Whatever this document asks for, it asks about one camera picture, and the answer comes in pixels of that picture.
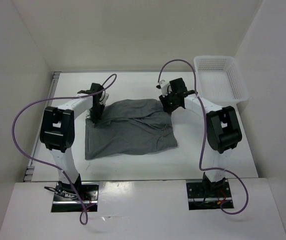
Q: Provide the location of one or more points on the white plastic basket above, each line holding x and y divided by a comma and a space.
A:
219, 79

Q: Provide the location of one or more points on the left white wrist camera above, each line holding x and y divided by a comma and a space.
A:
104, 98

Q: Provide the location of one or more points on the grey shorts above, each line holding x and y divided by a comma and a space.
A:
131, 127

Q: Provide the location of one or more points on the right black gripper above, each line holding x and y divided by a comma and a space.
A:
168, 108

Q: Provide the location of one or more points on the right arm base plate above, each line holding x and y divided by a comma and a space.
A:
200, 198

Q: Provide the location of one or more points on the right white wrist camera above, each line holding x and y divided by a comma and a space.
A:
165, 87

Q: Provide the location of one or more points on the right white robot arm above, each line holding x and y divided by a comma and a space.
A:
222, 131

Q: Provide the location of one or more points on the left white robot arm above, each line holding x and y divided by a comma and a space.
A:
58, 134

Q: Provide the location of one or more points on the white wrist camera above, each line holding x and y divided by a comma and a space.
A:
165, 87
104, 98

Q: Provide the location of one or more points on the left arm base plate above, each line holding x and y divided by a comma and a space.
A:
68, 202

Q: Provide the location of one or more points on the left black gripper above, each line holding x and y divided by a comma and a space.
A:
94, 118

